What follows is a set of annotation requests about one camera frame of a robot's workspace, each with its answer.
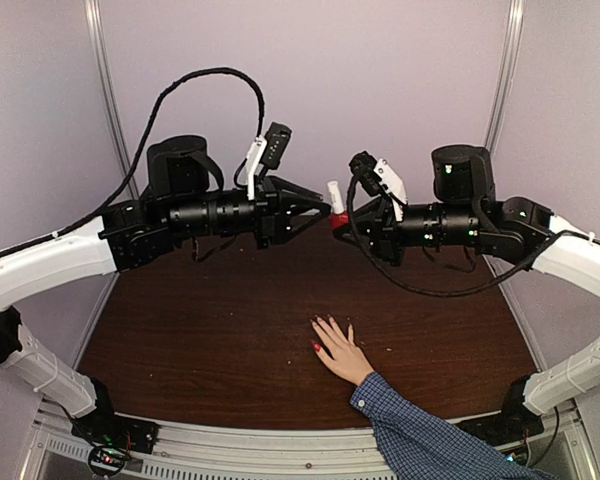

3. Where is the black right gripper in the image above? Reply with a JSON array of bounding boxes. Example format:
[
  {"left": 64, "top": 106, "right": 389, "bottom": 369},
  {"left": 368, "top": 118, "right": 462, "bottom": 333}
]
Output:
[{"left": 333, "top": 193, "right": 482, "bottom": 267}]

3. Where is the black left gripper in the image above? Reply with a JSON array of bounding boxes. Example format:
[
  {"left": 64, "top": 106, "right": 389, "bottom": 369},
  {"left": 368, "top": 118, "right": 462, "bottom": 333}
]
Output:
[{"left": 167, "top": 173, "right": 333, "bottom": 249}]

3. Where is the white nail polish cap brush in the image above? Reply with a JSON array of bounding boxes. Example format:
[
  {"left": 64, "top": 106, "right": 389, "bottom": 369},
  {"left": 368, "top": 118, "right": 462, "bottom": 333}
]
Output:
[{"left": 327, "top": 180, "right": 346, "bottom": 215}]

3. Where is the red nail polish bottle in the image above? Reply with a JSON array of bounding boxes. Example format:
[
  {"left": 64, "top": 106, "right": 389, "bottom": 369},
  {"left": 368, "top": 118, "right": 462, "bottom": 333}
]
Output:
[{"left": 329, "top": 212, "right": 349, "bottom": 230}]

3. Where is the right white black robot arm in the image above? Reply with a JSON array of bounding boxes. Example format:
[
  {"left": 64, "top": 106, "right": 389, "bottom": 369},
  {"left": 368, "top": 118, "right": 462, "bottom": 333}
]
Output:
[{"left": 327, "top": 144, "right": 600, "bottom": 298}]

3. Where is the blue checked shirt forearm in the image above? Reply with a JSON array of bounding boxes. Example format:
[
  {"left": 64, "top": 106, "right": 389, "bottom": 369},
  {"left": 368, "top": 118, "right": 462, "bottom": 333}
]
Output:
[{"left": 350, "top": 373, "right": 553, "bottom": 480}]

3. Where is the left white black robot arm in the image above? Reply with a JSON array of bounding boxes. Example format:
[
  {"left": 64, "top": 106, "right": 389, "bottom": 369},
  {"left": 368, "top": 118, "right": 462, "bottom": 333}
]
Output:
[{"left": 0, "top": 126, "right": 331, "bottom": 444}]

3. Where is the pale hand with long nails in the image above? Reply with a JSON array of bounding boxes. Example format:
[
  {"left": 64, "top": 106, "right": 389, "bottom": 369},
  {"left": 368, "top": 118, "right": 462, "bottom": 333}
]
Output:
[{"left": 310, "top": 316, "right": 374, "bottom": 387}]

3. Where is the round green circuit board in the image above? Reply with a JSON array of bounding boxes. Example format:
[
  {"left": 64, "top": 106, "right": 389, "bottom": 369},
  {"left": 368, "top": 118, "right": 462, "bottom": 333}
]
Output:
[{"left": 87, "top": 446, "right": 130, "bottom": 476}]

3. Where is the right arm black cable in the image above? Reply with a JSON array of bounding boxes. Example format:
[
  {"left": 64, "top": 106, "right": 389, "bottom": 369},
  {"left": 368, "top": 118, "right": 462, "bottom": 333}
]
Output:
[{"left": 345, "top": 169, "right": 561, "bottom": 297}]

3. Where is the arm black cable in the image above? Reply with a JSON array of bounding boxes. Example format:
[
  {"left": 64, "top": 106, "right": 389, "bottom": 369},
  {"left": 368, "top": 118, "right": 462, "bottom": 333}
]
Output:
[
  {"left": 345, "top": 169, "right": 561, "bottom": 297},
  {"left": 0, "top": 67, "right": 267, "bottom": 261}
]

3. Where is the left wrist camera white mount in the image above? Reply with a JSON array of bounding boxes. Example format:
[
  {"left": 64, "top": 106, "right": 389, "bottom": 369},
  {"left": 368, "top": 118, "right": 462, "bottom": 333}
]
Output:
[{"left": 245, "top": 122, "right": 292, "bottom": 201}]

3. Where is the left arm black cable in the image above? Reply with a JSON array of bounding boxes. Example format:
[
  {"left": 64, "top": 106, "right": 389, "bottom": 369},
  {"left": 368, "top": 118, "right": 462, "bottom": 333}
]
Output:
[{"left": 0, "top": 67, "right": 267, "bottom": 261}]

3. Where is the right aluminium corner post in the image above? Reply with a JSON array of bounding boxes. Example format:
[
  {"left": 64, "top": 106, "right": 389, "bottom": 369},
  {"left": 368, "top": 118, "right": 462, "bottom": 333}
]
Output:
[{"left": 484, "top": 0, "right": 526, "bottom": 155}]

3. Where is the aluminium corner post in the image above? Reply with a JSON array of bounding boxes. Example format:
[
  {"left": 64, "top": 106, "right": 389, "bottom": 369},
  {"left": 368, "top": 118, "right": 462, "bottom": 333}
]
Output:
[
  {"left": 484, "top": 0, "right": 526, "bottom": 155},
  {"left": 84, "top": 0, "right": 132, "bottom": 176}
]

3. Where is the left aluminium corner post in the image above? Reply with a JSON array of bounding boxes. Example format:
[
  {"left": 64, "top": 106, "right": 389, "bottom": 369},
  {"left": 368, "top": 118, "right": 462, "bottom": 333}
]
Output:
[{"left": 84, "top": 0, "right": 132, "bottom": 176}]

